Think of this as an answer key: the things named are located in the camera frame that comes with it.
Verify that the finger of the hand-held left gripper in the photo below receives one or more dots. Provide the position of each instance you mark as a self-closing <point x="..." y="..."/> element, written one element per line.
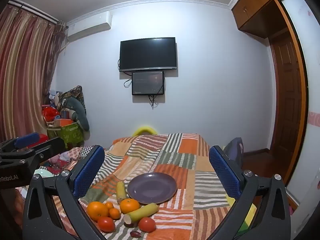
<point x="50" y="147"/>
<point x="26" y="140"/>

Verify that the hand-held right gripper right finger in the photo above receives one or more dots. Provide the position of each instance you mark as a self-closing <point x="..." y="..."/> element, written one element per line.
<point x="225" y="172"/>

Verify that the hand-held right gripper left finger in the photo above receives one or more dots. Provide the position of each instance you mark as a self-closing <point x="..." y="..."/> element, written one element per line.
<point x="90" y="170"/>

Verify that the short corn cob piece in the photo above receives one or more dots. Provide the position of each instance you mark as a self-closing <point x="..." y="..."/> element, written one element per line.
<point x="120" y="191"/>

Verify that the small tangerine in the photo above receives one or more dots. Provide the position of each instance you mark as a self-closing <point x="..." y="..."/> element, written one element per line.
<point x="114" y="213"/>
<point x="109" y="205"/>

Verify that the large orange with sticker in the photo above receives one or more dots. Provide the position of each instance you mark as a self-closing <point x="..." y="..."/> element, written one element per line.
<point x="97" y="210"/>

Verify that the orange with green stem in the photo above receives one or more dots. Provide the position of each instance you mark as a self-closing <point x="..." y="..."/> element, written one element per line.
<point x="129" y="205"/>

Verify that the red tomato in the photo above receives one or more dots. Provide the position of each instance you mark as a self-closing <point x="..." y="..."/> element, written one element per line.
<point x="106" y="224"/>
<point x="147" y="225"/>

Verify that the purple plate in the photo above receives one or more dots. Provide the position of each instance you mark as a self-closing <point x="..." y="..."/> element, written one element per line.
<point x="151" y="187"/>

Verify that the long corn cob piece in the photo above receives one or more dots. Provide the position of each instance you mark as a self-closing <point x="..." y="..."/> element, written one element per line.
<point x="142" y="212"/>

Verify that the red box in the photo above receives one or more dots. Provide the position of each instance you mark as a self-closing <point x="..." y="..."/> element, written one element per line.
<point x="43" y="138"/>

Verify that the floral cloth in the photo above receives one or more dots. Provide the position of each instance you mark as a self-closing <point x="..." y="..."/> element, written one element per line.
<point x="65" y="156"/>

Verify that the purple backpack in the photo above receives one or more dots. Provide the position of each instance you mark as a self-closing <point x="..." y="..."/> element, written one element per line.
<point x="233" y="150"/>

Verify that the orange box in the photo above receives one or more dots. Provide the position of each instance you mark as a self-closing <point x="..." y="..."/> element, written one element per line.
<point x="63" y="122"/>

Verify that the red plastic bag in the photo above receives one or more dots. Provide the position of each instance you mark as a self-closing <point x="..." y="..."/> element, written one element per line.
<point x="50" y="113"/>

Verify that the yellow blanket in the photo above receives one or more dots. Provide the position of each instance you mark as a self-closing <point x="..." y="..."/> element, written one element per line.
<point x="247" y="217"/>

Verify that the striped patchwork blanket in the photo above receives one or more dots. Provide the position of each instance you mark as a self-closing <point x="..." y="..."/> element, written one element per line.
<point x="175" y="160"/>

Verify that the dark patterned cushion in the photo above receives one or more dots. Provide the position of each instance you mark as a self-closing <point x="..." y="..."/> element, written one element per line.
<point x="75" y="92"/>

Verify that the striped red curtain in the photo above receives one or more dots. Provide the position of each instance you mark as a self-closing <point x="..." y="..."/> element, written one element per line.
<point x="25" y="67"/>

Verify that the small dark red date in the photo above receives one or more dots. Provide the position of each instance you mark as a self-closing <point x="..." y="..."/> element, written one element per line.
<point x="135" y="234"/>

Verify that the brown wooden door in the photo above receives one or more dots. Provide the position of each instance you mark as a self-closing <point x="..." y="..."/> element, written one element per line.
<point x="287" y="105"/>

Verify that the white sliding wardrobe door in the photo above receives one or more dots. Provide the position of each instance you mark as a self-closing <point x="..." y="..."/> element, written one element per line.
<point x="310" y="80"/>

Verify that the white air conditioner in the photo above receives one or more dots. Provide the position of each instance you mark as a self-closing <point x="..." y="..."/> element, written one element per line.
<point x="88" y="27"/>

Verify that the wooden overhead cabinet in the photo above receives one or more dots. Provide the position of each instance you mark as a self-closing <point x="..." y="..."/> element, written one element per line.
<point x="255" y="7"/>

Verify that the small black wall monitor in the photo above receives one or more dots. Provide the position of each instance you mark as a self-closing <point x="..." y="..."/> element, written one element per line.
<point x="148" y="83"/>

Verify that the white curtain rail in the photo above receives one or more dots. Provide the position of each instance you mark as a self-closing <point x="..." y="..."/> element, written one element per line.
<point x="37" y="13"/>

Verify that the black wall television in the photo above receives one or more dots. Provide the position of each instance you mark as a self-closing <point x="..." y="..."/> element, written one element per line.
<point x="148" y="53"/>

